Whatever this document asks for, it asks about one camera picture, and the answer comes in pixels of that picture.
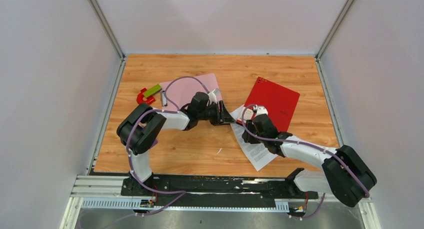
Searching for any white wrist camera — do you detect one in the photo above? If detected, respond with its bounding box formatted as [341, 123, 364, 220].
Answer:
[208, 88, 222, 104]
[252, 105, 268, 119]

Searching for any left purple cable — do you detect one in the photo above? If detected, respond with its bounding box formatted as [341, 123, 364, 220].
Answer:
[125, 76, 211, 197]

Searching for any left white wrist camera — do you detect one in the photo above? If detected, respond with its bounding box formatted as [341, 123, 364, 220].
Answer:
[208, 88, 222, 104]

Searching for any green toy block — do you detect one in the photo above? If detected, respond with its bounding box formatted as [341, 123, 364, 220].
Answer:
[142, 84, 162, 99]

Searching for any printed paper sheet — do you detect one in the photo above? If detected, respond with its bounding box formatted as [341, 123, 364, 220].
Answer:
[230, 123, 277, 172]

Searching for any purple box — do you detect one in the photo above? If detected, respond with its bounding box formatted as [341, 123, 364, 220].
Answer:
[150, 139, 158, 148]

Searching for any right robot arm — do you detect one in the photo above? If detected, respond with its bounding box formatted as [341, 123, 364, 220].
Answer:
[244, 114, 378, 208]

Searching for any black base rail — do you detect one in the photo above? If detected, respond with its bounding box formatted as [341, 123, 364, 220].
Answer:
[71, 173, 369, 213]

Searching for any red folder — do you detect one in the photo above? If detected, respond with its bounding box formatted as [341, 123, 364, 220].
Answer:
[237, 77, 300, 132]

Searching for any red toy block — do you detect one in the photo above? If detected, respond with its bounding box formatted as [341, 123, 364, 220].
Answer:
[136, 88, 156, 105]

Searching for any pink paper sheet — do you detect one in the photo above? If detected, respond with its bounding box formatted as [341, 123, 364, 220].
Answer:
[166, 73, 220, 108]

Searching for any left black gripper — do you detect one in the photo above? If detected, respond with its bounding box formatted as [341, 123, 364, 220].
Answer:
[198, 101, 237, 127]

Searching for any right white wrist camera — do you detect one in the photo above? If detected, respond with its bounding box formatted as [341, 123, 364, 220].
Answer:
[252, 105, 268, 119]

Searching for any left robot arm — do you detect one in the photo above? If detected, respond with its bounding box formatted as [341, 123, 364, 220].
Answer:
[116, 92, 236, 196]

